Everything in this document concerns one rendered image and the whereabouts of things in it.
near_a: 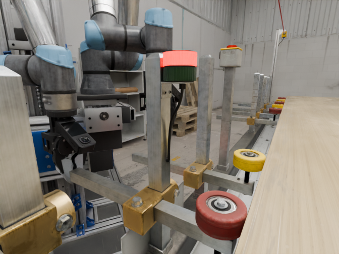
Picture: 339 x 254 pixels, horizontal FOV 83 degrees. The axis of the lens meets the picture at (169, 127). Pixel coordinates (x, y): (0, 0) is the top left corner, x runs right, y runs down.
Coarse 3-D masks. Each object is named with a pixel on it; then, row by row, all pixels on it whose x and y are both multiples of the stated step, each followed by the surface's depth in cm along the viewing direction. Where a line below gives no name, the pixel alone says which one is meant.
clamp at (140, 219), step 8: (176, 184) 45; (144, 192) 40; (152, 192) 40; (160, 192) 40; (168, 192) 41; (176, 192) 44; (128, 200) 37; (144, 200) 37; (152, 200) 37; (160, 200) 39; (168, 200) 42; (128, 208) 36; (136, 208) 35; (144, 208) 35; (152, 208) 36; (128, 216) 36; (136, 216) 35; (144, 216) 35; (152, 216) 37; (128, 224) 37; (136, 224) 35; (144, 224) 35; (152, 224) 37; (136, 232) 36; (144, 232) 35
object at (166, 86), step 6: (168, 66) 32; (174, 66) 31; (180, 66) 31; (186, 66) 31; (192, 66) 32; (162, 84) 35; (168, 84) 37; (180, 84) 34; (162, 90) 35; (168, 90) 37; (162, 96) 35; (168, 96) 37; (180, 96) 35; (180, 102) 35; (174, 114) 37; (168, 132) 38; (168, 138) 39; (168, 144) 39; (168, 150) 39; (168, 156) 40
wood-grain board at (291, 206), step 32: (288, 96) 236; (288, 128) 81; (320, 128) 81; (288, 160) 49; (320, 160) 49; (256, 192) 35; (288, 192) 35; (320, 192) 35; (256, 224) 27; (288, 224) 27; (320, 224) 27
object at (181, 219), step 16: (80, 176) 49; (96, 176) 49; (96, 192) 46; (112, 192) 43; (128, 192) 42; (160, 208) 37; (176, 208) 37; (176, 224) 35; (192, 224) 33; (208, 240) 31; (224, 240) 30
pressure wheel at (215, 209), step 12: (216, 192) 34; (204, 204) 30; (216, 204) 31; (228, 204) 31; (240, 204) 30; (204, 216) 28; (216, 216) 28; (228, 216) 28; (240, 216) 28; (204, 228) 29; (216, 228) 27; (228, 228) 27; (240, 228) 28; (216, 252) 32
